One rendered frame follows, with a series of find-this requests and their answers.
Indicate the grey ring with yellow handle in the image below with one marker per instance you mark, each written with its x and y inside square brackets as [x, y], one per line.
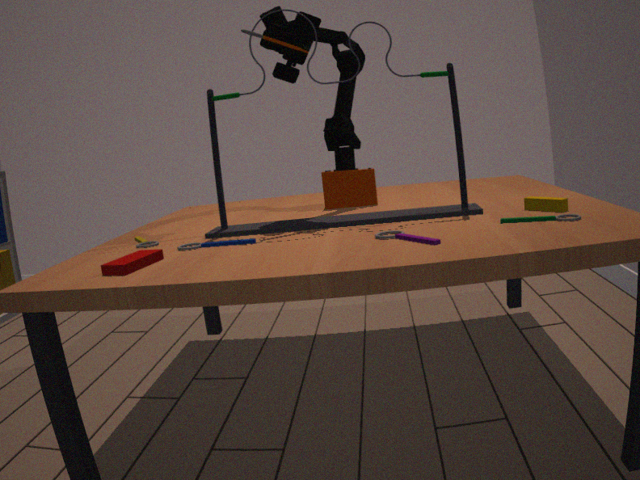
[144, 243]

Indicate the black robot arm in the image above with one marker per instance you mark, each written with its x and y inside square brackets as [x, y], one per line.
[339, 130]

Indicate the grey ring with purple handle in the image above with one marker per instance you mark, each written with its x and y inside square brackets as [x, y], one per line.
[401, 235]

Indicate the blue handle with grey ring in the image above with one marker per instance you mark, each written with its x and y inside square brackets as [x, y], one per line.
[206, 244]

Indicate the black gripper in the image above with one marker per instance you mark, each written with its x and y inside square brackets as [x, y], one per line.
[298, 38]

